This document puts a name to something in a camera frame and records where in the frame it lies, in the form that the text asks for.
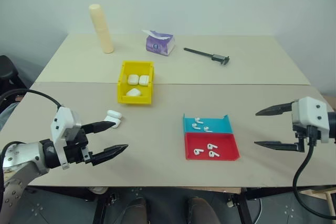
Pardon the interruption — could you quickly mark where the white shoe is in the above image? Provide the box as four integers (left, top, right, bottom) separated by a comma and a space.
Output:
87, 186, 109, 195

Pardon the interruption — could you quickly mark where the red plastic tray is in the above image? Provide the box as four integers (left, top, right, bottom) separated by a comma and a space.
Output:
184, 132, 242, 161

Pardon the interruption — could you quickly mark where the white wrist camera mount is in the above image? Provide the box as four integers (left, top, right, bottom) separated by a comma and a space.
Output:
50, 106, 83, 170
291, 97, 330, 144

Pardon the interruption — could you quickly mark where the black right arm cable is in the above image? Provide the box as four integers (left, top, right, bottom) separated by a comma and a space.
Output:
292, 129, 336, 221

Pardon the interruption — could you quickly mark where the black table leg frame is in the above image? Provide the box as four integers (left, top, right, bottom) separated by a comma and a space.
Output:
230, 187, 266, 224

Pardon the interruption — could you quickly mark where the yellow plastic bin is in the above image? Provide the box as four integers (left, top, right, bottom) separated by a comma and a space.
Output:
116, 60, 156, 106

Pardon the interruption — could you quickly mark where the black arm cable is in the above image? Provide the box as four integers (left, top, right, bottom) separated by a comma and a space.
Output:
292, 129, 336, 221
0, 89, 64, 113

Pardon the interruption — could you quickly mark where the purple tissue pack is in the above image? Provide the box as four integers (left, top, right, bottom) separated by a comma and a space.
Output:
142, 29, 176, 58

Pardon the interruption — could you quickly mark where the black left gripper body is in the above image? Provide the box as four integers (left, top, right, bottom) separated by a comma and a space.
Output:
62, 125, 94, 166

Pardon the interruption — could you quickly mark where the black vernier caliper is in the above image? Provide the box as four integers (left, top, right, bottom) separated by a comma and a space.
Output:
183, 47, 232, 67

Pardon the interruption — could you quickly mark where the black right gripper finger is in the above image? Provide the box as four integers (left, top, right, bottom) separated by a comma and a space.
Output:
254, 141, 299, 153
255, 102, 295, 116

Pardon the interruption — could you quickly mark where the dark rounded shape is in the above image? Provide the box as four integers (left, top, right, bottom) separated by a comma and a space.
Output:
187, 197, 221, 224
122, 197, 148, 224

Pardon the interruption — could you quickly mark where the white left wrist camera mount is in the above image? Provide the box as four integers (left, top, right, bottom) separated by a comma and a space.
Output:
50, 106, 83, 170

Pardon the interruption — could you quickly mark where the wooden frame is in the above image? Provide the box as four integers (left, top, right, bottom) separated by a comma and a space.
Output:
299, 184, 336, 213

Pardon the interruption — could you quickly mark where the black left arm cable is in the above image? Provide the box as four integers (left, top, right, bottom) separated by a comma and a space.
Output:
0, 89, 64, 113

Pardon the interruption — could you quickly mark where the blue plastic tray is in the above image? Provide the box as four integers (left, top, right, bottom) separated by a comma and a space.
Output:
182, 113, 235, 134

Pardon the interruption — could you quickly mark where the white closed charging case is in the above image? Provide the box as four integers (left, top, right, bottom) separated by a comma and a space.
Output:
127, 74, 140, 86
125, 88, 142, 98
138, 74, 151, 88

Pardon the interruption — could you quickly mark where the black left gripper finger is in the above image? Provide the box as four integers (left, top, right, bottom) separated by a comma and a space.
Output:
81, 121, 117, 134
90, 144, 129, 167

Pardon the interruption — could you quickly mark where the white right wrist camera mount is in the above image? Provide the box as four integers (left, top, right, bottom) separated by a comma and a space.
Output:
291, 97, 330, 144

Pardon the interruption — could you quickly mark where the cream cylindrical tube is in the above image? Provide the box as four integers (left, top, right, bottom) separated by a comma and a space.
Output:
88, 4, 115, 55

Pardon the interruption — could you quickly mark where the white open charging case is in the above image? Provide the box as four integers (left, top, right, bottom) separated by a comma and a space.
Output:
104, 109, 122, 130

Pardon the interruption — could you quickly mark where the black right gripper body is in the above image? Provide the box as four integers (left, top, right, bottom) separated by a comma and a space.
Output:
292, 124, 320, 153

